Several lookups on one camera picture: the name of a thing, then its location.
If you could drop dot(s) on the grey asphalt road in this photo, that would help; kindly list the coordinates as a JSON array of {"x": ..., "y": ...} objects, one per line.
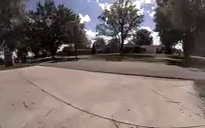
[{"x": 133, "y": 68}]

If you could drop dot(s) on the pale concrete driveway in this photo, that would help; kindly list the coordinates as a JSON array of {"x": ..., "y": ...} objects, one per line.
[{"x": 90, "y": 96}]

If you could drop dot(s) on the low building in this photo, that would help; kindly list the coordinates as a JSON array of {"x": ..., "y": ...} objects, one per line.
[
  {"x": 146, "y": 48},
  {"x": 70, "y": 50}
]

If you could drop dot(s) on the grass verge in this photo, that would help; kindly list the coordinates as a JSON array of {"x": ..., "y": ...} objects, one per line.
[
  {"x": 146, "y": 57},
  {"x": 10, "y": 66}
]

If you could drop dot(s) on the tall thin-crowned tree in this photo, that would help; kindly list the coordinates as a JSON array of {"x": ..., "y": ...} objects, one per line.
[{"x": 121, "y": 20}]

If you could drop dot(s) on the small round tree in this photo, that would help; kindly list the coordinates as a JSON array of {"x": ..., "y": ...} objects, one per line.
[{"x": 142, "y": 37}]

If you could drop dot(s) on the large dark tree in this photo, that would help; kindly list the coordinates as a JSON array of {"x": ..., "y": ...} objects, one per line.
[
  {"x": 186, "y": 23},
  {"x": 3, "y": 23},
  {"x": 55, "y": 26}
]

